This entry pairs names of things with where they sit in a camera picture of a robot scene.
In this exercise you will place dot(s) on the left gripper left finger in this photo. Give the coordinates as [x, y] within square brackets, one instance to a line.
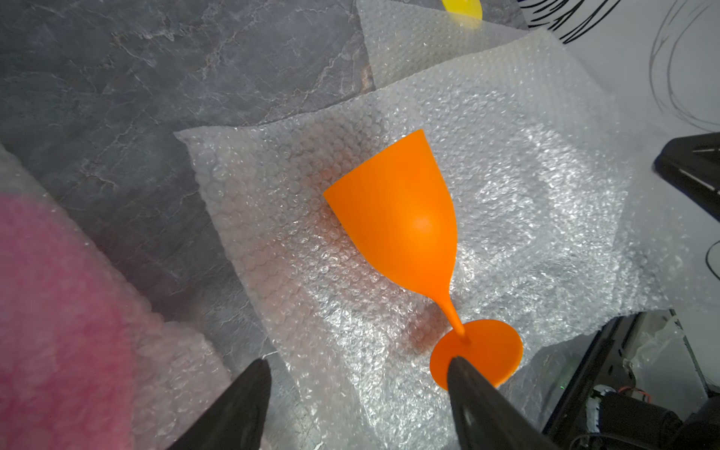
[236, 419]

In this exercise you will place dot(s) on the bubble wrap of orange glass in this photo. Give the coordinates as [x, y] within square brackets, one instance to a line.
[538, 162]

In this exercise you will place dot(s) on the pink glass in wrap, middle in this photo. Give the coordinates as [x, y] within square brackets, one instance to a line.
[85, 362]

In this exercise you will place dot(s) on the bubble wrap of yellow glass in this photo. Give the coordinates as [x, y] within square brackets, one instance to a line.
[404, 39]

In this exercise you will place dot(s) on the yellow wine glass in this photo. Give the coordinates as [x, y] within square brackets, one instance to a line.
[468, 8]

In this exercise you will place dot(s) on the orange wine glass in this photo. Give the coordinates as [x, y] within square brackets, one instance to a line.
[398, 212]

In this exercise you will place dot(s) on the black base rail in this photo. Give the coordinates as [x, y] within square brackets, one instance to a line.
[600, 361]

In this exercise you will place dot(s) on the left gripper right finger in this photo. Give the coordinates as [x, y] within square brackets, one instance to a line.
[483, 418]

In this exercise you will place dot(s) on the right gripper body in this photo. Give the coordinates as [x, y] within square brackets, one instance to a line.
[691, 165]

